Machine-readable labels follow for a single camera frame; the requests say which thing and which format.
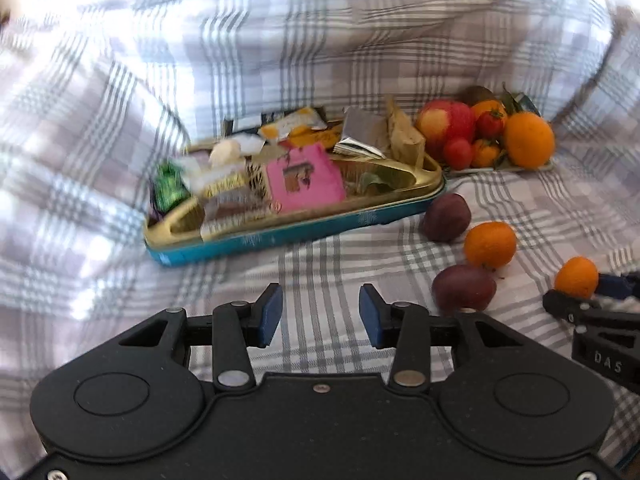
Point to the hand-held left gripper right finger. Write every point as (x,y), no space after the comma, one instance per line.
(370,317)

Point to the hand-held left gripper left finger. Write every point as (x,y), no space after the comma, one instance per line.
(270,316)

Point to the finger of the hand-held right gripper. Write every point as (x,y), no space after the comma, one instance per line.
(570,305)
(617,285)

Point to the small mandarin orange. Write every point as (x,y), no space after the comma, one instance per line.
(490,244)
(492,107)
(576,275)
(485,154)

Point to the blue and gold tin tray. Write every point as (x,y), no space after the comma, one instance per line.
(300,235)

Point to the purple passion fruit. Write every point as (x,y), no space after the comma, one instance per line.
(445,217)
(462,287)

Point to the clear packet with dark snack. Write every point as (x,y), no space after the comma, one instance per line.
(235,205)

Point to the green leaf print packet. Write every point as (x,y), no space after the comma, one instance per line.
(375,180)

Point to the black and white snack packet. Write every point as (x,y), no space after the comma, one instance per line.
(256,177)

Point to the pink snack packet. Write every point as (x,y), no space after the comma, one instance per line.
(305,177)

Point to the white fruit plate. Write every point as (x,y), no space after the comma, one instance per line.
(500,170)

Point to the purple foil candy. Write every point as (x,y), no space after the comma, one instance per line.
(155,215)

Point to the green foil candy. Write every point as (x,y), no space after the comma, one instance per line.
(170,187)

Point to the large oval orange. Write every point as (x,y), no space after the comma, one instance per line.
(530,140)

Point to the white wrapped candy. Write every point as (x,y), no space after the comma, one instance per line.
(225,152)

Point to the silver foil packet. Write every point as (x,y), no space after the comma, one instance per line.
(362,135)

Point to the tan paper snack packet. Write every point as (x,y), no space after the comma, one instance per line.
(405,136)

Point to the red cherry tomato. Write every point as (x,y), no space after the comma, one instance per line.
(490,125)
(457,153)

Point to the orange snack packet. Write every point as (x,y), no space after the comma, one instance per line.
(320,136)

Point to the yellow and white snack packet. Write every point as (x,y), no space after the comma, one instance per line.
(292,122)

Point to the dark green small packet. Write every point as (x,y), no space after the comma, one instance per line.
(526,102)

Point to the red and yellow apple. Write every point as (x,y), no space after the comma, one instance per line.
(442,124)

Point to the green citrus leaf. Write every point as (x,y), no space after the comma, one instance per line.
(510,100)

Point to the brown kiwi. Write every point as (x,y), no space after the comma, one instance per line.
(475,94)

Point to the grey plaid blanket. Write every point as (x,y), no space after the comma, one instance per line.
(100,110)

